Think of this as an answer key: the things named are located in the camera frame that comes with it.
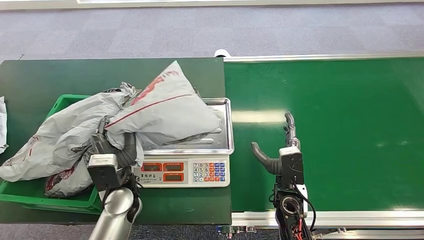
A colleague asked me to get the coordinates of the grey mailer package red logo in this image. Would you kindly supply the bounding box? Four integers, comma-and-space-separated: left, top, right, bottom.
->
44, 161, 96, 199

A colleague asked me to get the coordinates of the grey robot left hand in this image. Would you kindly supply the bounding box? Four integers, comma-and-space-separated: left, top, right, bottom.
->
90, 119, 139, 169

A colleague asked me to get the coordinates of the steel weighing tray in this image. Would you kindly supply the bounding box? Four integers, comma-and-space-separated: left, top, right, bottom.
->
142, 97, 235, 156

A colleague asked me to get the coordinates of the white plastic package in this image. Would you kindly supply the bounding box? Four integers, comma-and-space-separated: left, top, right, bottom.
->
0, 96, 10, 155

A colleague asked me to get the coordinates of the aluminium conveyor side rail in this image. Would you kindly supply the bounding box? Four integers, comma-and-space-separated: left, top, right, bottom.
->
223, 51, 424, 63
231, 209, 424, 229

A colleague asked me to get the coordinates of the grey mailer package red print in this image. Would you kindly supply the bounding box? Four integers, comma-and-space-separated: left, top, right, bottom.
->
104, 60, 222, 151

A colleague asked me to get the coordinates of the green plastic crate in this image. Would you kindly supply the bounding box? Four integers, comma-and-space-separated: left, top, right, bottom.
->
0, 94, 104, 215

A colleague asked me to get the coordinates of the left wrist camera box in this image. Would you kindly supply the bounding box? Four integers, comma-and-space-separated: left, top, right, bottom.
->
86, 153, 134, 192

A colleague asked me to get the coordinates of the green conveyor belt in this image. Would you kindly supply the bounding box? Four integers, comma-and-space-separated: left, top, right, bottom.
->
223, 57, 424, 212

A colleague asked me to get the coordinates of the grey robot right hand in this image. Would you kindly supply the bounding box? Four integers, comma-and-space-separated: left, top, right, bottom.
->
250, 111, 302, 176

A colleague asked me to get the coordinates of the white electronic scale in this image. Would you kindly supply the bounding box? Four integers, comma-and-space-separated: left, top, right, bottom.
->
133, 97, 235, 189

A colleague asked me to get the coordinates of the large crumpled grey mailer package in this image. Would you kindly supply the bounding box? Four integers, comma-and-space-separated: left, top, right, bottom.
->
0, 82, 142, 183

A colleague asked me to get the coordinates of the metal conveyor bracket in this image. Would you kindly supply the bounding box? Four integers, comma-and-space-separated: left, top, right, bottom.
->
217, 225, 258, 240

